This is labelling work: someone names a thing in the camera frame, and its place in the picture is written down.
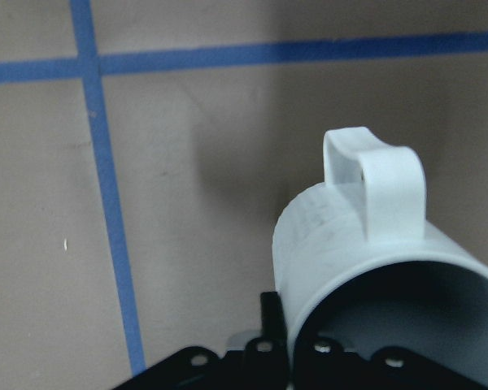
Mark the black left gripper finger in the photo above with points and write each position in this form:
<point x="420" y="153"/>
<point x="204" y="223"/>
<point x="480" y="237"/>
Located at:
<point x="273" y="328"/>

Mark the white ceramic mug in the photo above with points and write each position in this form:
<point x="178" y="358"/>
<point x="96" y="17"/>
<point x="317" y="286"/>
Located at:
<point x="356" y="260"/>

